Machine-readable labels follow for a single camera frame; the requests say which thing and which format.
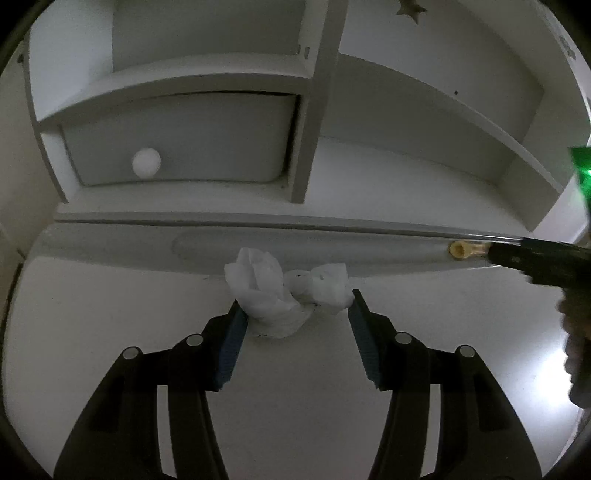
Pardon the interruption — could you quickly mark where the white tissue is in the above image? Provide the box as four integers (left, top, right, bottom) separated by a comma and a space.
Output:
224, 248, 353, 339

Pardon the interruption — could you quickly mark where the dark star sticker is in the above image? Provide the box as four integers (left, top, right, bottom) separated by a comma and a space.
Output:
397, 0, 428, 24

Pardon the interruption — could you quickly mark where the white drawer with round knob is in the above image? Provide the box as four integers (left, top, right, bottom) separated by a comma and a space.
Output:
62, 93, 296, 186

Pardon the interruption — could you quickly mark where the white desk shelf unit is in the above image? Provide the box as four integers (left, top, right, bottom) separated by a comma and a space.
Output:
24, 1, 590, 241

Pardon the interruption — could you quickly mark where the person's right hand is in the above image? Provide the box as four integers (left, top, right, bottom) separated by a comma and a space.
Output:
558, 289, 590, 409

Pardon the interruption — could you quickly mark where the small yellow object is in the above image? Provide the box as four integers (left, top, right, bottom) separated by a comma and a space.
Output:
449, 240, 491, 260

